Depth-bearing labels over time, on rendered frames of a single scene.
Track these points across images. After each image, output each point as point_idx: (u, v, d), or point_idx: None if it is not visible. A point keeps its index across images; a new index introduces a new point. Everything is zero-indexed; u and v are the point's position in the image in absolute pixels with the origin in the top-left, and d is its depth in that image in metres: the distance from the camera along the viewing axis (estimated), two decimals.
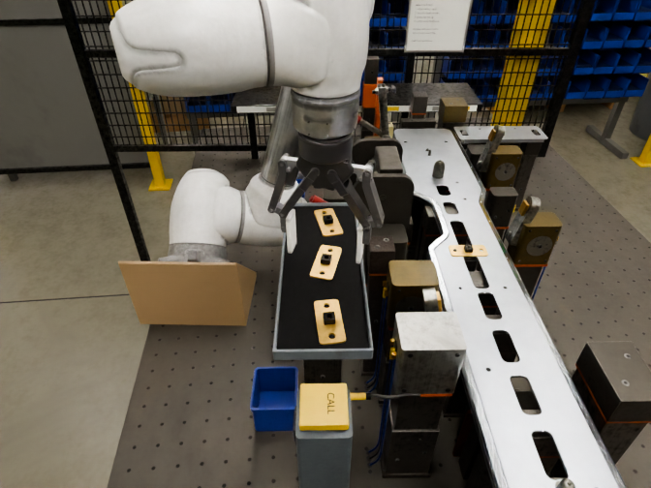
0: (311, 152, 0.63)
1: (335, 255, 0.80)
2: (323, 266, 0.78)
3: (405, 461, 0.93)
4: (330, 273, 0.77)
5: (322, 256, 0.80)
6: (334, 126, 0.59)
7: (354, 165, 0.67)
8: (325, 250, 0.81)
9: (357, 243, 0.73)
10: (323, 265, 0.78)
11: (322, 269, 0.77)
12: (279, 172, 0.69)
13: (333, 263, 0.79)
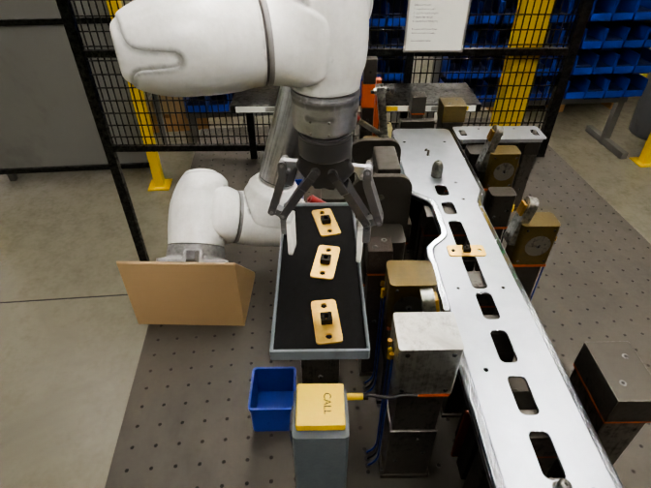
0: (312, 152, 0.63)
1: (334, 255, 0.80)
2: (323, 266, 0.78)
3: (403, 461, 0.93)
4: (331, 273, 0.77)
5: (321, 256, 0.80)
6: (336, 125, 0.59)
7: (354, 164, 0.67)
8: (324, 250, 0.81)
9: (357, 242, 0.73)
10: (323, 265, 0.78)
11: (322, 269, 0.77)
12: (279, 174, 0.69)
13: (333, 262, 0.79)
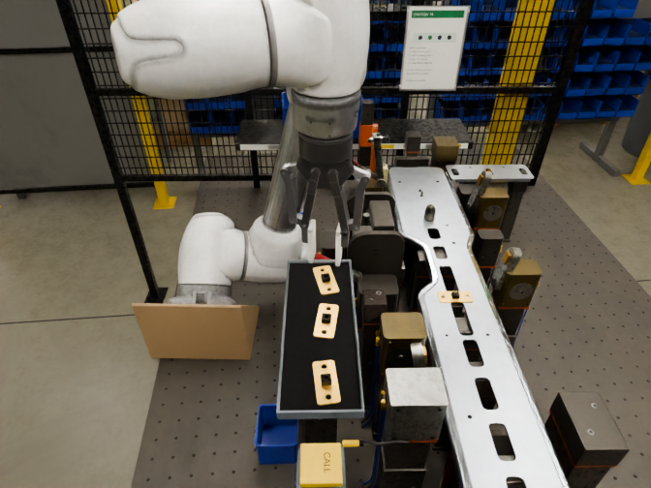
0: (313, 152, 0.63)
1: (333, 313, 0.90)
2: (324, 325, 0.87)
3: None
4: (332, 332, 0.86)
5: (322, 315, 0.89)
6: (336, 126, 0.59)
7: (355, 167, 0.67)
8: (324, 309, 0.91)
9: (336, 246, 0.75)
10: (324, 324, 0.87)
11: (324, 328, 0.87)
12: (285, 181, 0.69)
13: (333, 321, 0.88)
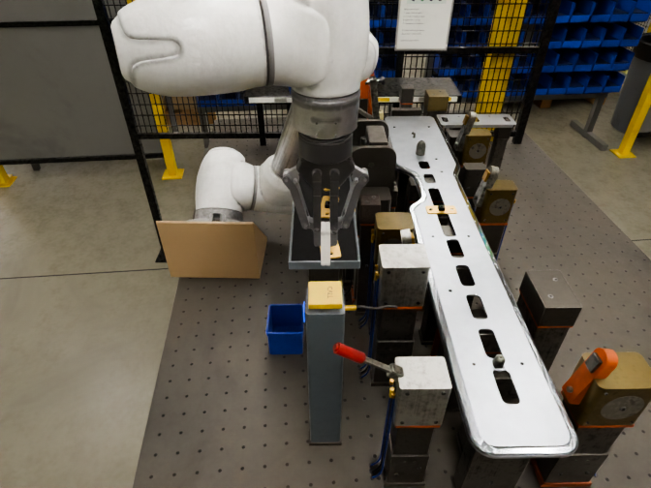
0: (318, 153, 0.62)
1: None
2: (326, 209, 1.03)
3: None
4: None
5: (325, 202, 1.06)
6: (342, 125, 0.60)
7: (354, 166, 0.68)
8: (326, 198, 1.07)
9: (326, 246, 0.75)
10: (326, 209, 1.04)
11: (326, 211, 1.03)
12: (289, 188, 0.69)
13: None
